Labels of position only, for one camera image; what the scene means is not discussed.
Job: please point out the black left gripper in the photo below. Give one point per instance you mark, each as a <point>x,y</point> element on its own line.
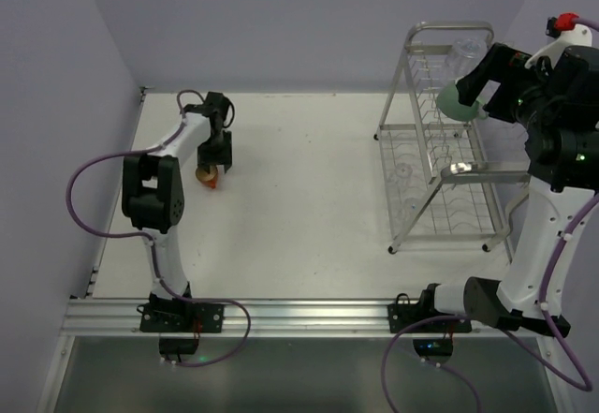
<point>213,154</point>

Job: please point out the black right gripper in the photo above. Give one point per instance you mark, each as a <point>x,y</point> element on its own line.
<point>502,104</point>

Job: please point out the orange ceramic mug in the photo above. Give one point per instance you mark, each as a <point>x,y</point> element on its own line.
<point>207,176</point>

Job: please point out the clear glass cup top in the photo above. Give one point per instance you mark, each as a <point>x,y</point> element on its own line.
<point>463,57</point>

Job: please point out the mint green ceramic mug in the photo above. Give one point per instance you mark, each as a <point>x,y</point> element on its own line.
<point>447,102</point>

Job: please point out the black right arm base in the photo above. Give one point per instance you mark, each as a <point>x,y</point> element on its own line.
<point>422,317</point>

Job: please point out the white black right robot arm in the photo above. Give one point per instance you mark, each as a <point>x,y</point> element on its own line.
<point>556,102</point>

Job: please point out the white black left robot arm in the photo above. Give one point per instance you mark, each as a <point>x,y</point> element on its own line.
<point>152,185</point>

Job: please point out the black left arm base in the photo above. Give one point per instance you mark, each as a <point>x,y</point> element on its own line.
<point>160,315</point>

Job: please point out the silver metal dish rack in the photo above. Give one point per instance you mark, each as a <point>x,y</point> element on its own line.
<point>470,177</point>

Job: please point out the clear glass lower far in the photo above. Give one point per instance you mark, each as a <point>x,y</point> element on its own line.
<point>401,175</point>

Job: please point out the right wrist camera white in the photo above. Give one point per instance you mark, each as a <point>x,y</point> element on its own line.
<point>567,29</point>

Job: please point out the aluminium mounting rail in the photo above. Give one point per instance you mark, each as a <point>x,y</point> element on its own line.
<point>269,318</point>

